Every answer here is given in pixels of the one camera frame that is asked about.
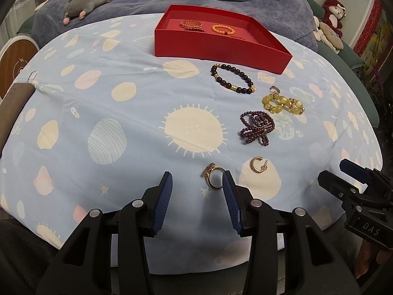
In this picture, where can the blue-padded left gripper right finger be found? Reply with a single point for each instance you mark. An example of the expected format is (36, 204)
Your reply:
(233, 202)

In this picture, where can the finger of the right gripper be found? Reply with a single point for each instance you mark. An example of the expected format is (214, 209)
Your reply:
(371, 177)
(338, 187)

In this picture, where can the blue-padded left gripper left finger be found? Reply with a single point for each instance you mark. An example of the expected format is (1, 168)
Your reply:
(164, 191)

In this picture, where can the gold hoop earring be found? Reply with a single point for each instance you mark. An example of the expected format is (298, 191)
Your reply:
(258, 165)

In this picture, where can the purple garnet bead strand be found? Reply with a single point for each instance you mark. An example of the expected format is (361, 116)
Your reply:
(257, 126)

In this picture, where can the black bead bracelet gold spacers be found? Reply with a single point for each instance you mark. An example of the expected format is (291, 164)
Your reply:
(233, 79)

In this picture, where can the small hoop earring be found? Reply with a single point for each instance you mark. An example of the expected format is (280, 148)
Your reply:
(274, 89)

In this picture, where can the person's right hand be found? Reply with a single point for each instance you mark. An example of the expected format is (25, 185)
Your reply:
(369, 252)

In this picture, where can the light blue planet-print sheet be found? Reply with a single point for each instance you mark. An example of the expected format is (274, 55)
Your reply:
(108, 119)

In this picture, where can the beige cushion plush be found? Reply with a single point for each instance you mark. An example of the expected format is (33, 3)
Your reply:
(326, 35)

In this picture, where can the red cardboard tray box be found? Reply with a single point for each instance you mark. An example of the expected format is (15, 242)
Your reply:
(228, 37)

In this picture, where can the red monkey plush toy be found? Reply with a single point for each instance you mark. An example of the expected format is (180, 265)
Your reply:
(334, 12)

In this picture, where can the brown leather pouch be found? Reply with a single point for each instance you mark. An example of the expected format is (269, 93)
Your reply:
(11, 107)

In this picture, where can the white round wooden-top device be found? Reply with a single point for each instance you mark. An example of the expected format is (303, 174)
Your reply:
(15, 55)

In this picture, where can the grey mole plush toy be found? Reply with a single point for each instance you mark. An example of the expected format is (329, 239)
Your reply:
(80, 9)

